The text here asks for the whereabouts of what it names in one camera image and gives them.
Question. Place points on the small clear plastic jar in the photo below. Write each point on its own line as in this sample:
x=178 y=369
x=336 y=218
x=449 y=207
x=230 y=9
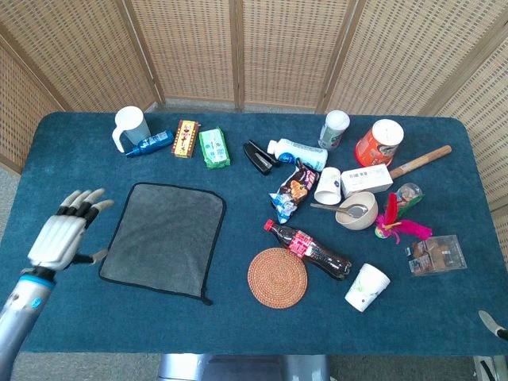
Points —
x=409 y=192

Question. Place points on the metal spoon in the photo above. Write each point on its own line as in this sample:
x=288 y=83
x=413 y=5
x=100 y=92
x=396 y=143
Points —
x=355 y=210

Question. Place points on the black stapler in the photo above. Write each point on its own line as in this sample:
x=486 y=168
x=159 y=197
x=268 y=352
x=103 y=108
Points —
x=256 y=156

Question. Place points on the white paper cup green print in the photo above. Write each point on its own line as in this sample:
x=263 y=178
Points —
x=365 y=287

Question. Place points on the green wet wipes pack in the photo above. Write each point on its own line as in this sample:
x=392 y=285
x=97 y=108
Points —
x=214 y=148

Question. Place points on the pink feather shuttlecock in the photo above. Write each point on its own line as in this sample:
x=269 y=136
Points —
x=412 y=228

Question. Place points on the white and green lidded cup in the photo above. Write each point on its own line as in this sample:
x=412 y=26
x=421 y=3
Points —
x=333 y=129

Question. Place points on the clear box with brown contents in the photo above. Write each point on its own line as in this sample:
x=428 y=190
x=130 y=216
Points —
x=436 y=254

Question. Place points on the cola bottle with red label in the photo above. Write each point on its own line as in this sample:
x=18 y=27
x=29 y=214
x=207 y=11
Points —
x=317 y=252

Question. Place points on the small blue bottle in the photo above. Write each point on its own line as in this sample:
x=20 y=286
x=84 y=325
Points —
x=152 y=143

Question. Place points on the red and yellow box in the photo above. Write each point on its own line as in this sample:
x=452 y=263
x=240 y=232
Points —
x=185 y=139

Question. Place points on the orange instant noodle cup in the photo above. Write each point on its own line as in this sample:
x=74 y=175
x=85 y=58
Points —
x=375 y=147

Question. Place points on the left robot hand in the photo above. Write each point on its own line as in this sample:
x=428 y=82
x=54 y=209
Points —
x=57 y=238

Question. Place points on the brown and blue snack bag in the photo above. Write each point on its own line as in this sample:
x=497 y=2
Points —
x=293 y=190

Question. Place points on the plain white paper cup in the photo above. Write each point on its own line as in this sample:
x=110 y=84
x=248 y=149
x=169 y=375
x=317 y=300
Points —
x=328 y=184

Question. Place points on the white robot part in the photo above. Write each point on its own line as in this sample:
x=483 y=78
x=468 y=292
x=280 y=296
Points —
x=494 y=371

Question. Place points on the round rattan coaster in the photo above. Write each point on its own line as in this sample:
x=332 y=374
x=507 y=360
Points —
x=278 y=278

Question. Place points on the white carton box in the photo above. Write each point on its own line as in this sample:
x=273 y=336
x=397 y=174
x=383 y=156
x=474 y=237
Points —
x=365 y=178

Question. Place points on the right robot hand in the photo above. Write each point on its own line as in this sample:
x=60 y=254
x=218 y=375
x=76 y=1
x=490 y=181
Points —
x=494 y=326

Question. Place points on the wicker folding screen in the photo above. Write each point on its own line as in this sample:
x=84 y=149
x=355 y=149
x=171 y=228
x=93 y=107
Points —
x=190 y=47

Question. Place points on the blue table cover cloth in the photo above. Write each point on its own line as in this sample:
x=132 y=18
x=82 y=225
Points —
x=238 y=325

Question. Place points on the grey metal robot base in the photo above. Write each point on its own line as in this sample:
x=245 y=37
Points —
x=182 y=369

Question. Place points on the grey blue microfibre cloth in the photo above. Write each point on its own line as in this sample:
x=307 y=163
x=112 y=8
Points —
x=166 y=238

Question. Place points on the white bottle with blue label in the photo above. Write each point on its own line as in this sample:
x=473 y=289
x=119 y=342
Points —
x=301 y=152

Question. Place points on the beige bowl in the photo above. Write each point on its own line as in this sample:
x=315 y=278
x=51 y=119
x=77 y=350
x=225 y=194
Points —
x=357 y=223

